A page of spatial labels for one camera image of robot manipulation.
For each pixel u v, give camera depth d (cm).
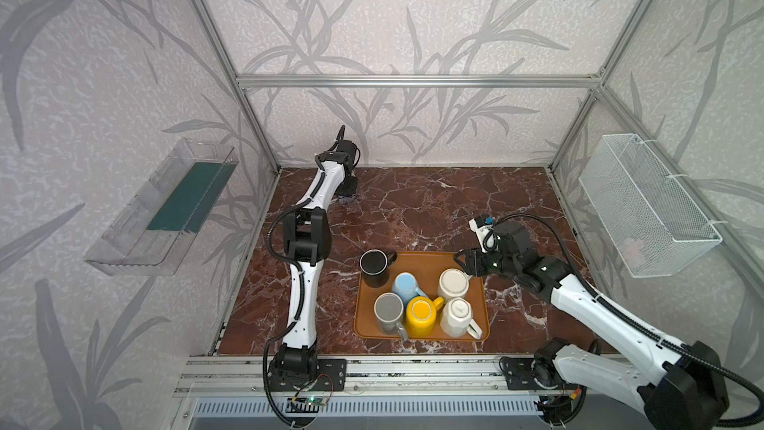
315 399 71
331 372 74
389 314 73
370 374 75
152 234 63
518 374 73
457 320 72
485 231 71
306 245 64
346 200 107
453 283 81
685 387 38
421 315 74
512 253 61
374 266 83
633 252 74
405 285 79
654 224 61
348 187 96
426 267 91
